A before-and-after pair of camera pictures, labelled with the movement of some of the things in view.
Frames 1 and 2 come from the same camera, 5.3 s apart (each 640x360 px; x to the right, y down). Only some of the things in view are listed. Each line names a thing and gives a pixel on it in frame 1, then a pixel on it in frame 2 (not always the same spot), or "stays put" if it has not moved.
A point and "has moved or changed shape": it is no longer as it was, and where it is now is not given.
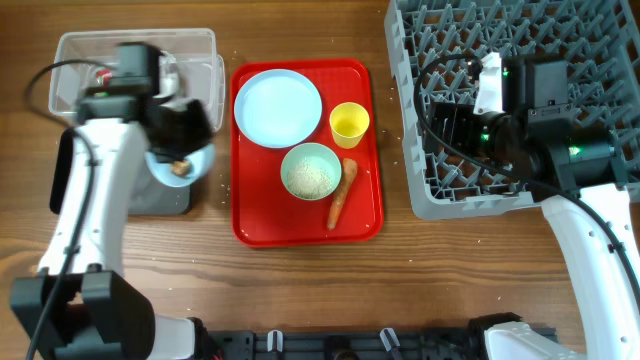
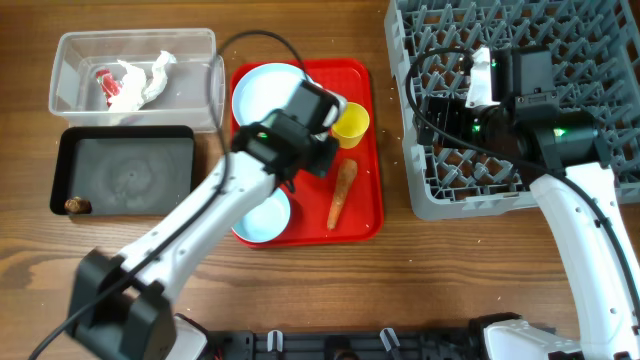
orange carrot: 349,169 stays put
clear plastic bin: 80,55 stays put
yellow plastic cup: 348,122 stays put
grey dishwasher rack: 436,49 stays put
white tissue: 168,74 -> 136,89
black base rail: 341,344 stays put
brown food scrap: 180,168 has moved or changed shape
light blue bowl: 201,162 -> 266,221
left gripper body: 186,131 -> 325,157
